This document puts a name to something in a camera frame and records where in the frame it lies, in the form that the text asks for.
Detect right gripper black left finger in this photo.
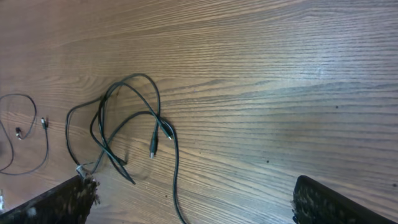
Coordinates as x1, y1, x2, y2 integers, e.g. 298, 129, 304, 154
1, 175, 99, 224

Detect thin black cable far left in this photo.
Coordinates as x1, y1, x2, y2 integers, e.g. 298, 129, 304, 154
0, 93, 50, 176

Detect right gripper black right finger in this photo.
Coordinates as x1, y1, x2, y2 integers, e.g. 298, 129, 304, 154
292, 175, 395, 224

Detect long black usb cable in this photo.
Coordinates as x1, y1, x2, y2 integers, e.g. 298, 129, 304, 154
155, 118, 189, 224

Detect black cable bundle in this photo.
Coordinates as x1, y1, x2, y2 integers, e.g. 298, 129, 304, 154
65, 73, 174, 185

